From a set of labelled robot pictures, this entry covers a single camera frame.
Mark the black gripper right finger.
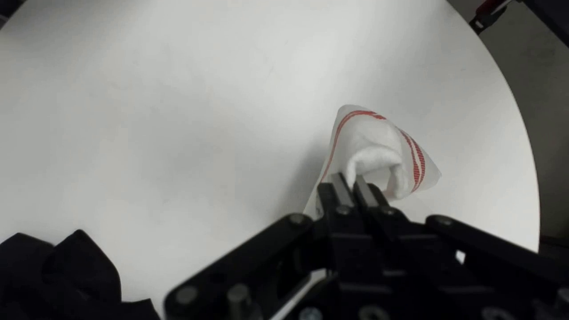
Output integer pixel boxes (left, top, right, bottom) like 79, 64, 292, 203
353, 176, 569, 320

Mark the white towel with red stripes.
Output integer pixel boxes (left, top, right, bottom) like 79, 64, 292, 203
301, 103, 443, 219

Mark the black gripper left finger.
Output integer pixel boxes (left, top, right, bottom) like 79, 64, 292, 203
162, 173, 360, 320

